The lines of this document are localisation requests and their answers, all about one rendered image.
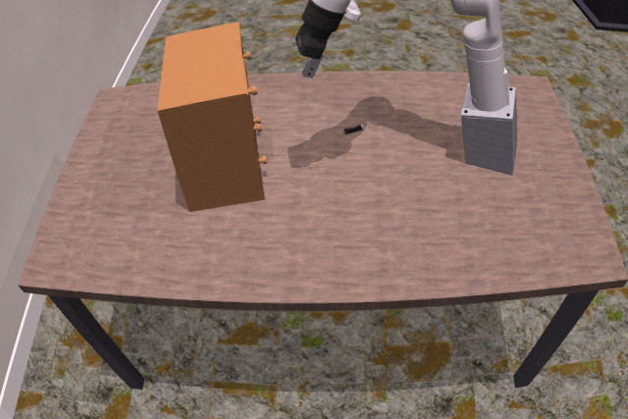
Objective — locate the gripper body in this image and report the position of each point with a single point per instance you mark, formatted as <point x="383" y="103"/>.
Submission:
<point x="321" y="18"/>

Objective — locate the small brown wooden chest of drawers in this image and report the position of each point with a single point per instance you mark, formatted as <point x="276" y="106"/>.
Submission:
<point x="204" y="112"/>

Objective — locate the black battery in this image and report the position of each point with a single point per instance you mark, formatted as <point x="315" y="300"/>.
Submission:
<point x="353" y="129"/>

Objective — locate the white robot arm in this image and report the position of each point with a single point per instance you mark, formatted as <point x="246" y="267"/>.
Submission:
<point x="484" y="53"/>

